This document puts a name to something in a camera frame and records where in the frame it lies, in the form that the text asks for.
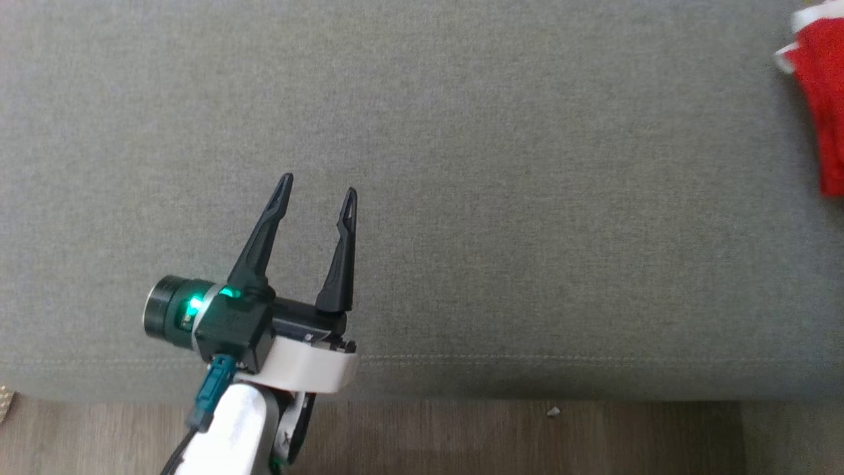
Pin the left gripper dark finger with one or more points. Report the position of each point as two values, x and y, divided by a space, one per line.
260 257
339 277

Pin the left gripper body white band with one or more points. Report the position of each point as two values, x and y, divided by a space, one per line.
310 366

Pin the red white numbered jersey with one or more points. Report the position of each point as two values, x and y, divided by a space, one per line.
824 99

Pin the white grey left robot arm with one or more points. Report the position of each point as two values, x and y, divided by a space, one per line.
231 435

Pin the grey sofa seat cushion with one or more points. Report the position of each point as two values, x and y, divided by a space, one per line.
461 165

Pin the small white floor scrap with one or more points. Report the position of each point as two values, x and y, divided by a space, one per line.
552 412

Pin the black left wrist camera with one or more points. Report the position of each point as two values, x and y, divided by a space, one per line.
227 330

